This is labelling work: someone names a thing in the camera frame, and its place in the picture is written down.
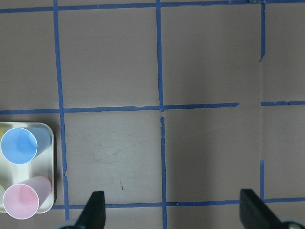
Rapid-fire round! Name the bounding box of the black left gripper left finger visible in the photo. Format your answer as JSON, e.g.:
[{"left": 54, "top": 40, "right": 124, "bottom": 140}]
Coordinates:
[{"left": 74, "top": 191, "right": 105, "bottom": 229}]

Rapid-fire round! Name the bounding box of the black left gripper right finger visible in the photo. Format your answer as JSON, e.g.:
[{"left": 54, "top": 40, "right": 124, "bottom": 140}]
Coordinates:
[{"left": 239, "top": 189, "right": 286, "bottom": 229}]

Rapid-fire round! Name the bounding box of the cream plastic tray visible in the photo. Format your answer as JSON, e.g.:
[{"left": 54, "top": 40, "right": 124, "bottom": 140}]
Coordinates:
[{"left": 0, "top": 122, "right": 56, "bottom": 219}]

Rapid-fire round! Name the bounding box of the yellow plastic cup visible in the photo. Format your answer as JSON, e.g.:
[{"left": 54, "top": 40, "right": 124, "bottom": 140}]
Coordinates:
[{"left": 0, "top": 129, "right": 4, "bottom": 140}]

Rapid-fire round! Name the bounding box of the pink plastic cup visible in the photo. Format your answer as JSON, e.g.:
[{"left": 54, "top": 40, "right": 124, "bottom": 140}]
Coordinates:
[{"left": 2, "top": 176, "right": 52, "bottom": 220}]

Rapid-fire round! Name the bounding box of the light blue plastic cup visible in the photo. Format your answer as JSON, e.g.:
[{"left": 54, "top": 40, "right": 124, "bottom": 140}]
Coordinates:
[{"left": 0, "top": 127, "right": 52, "bottom": 165}]

